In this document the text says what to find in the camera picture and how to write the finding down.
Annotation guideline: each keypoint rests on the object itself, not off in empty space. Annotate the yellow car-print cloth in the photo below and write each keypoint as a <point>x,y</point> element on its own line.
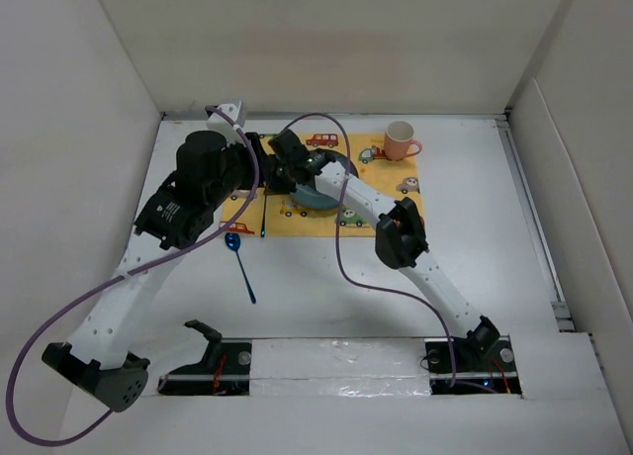
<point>397,179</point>

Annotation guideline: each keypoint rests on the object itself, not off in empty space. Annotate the blue metal spoon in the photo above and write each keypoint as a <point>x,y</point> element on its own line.
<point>233,243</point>

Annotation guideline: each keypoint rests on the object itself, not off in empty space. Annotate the pink and white cup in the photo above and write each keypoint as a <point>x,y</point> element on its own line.
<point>399,141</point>

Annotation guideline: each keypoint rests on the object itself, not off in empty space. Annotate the blue metal fork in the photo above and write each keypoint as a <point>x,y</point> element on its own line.
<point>263,217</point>

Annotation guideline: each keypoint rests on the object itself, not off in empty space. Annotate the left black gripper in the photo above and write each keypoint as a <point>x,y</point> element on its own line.
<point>242,149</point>

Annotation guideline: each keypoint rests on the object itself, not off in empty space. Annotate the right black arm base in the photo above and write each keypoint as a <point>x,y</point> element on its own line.
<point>495,373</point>

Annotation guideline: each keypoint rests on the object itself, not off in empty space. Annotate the dark teal ceramic plate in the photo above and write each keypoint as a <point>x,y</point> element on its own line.
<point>310,199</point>

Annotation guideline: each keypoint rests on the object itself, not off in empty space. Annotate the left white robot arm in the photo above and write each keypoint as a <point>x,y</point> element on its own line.
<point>96,357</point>

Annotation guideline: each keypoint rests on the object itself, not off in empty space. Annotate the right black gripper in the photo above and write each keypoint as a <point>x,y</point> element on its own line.
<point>274,185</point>

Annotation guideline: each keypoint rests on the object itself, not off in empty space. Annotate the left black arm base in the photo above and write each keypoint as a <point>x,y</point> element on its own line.
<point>223,370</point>

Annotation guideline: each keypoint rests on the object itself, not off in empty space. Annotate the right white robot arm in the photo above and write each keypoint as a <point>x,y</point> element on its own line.
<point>400,238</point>

